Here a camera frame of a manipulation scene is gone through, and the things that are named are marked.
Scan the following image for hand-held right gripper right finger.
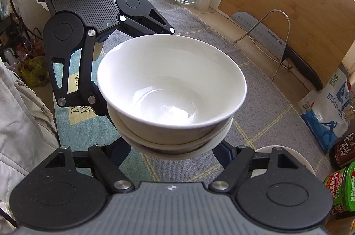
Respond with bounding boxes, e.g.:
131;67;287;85
209;141;304;192

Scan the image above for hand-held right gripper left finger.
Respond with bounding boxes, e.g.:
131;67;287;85
44;138;135;192

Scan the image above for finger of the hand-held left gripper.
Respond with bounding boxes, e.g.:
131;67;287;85
118;8;176;37
51;29;108;117

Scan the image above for white plate fruit print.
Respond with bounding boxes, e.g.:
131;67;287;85
254;146;316;177

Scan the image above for white ceramic bowl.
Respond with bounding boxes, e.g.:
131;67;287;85
97;35;247;145
107;102;234;154

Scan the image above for white bowl pink print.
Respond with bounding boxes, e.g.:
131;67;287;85
122;124;231;161

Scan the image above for grey placemat with yellow lines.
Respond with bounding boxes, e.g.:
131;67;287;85
53;0;322;183

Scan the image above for yellow plastic bag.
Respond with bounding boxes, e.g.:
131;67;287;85
18;56;52;87

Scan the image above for person's grey hooded jacket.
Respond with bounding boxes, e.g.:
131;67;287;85
0;60;60;221

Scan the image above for white and blue salt bag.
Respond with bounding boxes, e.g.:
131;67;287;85
298;63;351;155

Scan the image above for green lidded tub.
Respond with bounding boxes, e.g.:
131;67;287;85
324;161;355;215

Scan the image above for dark vinegar bottle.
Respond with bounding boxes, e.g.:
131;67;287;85
330;121;355;170

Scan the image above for black-handled kitchen knife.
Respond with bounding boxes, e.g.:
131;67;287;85
231;11;323;91

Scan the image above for metal wire rack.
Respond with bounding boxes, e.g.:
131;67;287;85
233;9;292;82

